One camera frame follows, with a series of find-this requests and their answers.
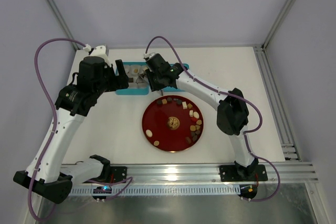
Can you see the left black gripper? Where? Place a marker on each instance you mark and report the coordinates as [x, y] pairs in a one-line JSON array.
[[118, 73]]

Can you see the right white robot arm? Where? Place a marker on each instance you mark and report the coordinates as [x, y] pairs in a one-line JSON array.
[[231, 108]]

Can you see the brown striped chocolate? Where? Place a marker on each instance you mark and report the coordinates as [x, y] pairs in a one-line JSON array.
[[188, 140]]

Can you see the black mounting plate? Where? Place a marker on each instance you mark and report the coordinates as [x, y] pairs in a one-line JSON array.
[[230, 173], [118, 174]]

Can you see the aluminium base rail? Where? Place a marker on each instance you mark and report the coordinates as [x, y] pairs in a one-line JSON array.
[[289, 172]]

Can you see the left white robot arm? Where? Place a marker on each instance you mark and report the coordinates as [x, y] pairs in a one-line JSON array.
[[44, 176]]

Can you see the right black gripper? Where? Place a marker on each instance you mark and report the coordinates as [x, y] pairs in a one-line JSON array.
[[151, 80]]

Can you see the teal chocolate box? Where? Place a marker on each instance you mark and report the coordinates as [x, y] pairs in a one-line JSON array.
[[134, 89]]

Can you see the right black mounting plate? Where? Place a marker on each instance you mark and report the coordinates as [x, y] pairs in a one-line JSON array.
[[230, 173]]

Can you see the cream rectangular chocolate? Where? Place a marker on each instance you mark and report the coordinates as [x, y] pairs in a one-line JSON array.
[[184, 105]]

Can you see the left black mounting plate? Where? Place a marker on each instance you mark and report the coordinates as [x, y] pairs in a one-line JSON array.
[[118, 174]]

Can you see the white slotted cable duct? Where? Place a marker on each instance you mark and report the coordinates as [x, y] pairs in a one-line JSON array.
[[155, 190]]

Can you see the white oval chocolate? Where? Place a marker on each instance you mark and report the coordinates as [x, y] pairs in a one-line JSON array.
[[149, 133], [196, 115]]

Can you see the white oval chocolate right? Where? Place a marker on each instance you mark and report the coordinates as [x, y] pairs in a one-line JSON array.
[[196, 115]]

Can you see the round red lacquer tray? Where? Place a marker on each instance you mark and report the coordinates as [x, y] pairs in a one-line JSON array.
[[171, 124]]

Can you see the metal tongs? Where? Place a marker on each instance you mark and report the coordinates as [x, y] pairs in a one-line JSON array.
[[142, 78]]

